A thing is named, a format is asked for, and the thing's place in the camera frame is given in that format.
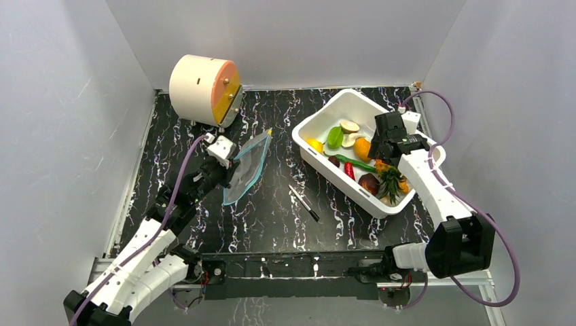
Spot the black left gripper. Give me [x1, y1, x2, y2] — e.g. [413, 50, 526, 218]
[190, 149, 240, 204]

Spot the orange toy pineapple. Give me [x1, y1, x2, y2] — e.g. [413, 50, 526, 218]
[374, 160, 410, 205]

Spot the clear blue zip top bag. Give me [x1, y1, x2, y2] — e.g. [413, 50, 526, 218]
[223, 128, 272, 205]

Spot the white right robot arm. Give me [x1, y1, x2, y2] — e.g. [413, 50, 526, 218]
[362, 112, 495, 281]

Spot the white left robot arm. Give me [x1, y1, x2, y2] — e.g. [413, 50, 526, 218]
[63, 156, 239, 325]

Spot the toy orange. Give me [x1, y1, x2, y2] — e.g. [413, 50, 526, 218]
[353, 137, 371, 163]

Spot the toy mushroom slice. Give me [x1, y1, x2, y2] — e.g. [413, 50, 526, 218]
[340, 120, 360, 134]

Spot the dark red toy plum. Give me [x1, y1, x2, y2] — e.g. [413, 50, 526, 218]
[358, 173, 380, 196]

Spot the red toy chili pepper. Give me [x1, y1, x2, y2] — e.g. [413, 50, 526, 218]
[344, 162, 356, 181]

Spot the green toy chili pepper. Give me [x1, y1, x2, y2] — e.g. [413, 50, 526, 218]
[335, 154, 377, 173]

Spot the white plastic bin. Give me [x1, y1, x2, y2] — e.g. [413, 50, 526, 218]
[291, 88, 447, 221]

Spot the green toy leaf vegetable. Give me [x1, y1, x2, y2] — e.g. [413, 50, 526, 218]
[327, 126, 344, 149]

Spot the small dark toy fruit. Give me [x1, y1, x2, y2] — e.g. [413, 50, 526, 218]
[328, 156, 340, 168]

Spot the yellow toy lemon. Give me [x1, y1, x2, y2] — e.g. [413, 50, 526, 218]
[306, 139, 324, 154]

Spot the cream cylindrical container orange lid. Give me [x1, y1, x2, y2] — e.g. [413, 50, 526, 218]
[168, 54, 243, 129]

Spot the black and silver pen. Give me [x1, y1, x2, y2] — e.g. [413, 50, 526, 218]
[288, 185, 320, 223]

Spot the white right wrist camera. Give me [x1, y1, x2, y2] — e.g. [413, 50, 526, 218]
[397, 106, 421, 134]

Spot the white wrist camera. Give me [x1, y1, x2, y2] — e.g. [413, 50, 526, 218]
[207, 135, 237, 168]
[397, 106, 421, 134]

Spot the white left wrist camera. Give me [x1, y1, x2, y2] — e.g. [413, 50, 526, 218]
[207, 135, 237, 168]

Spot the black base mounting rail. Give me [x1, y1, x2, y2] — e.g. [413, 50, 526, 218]
[170, 249, 451, 311]

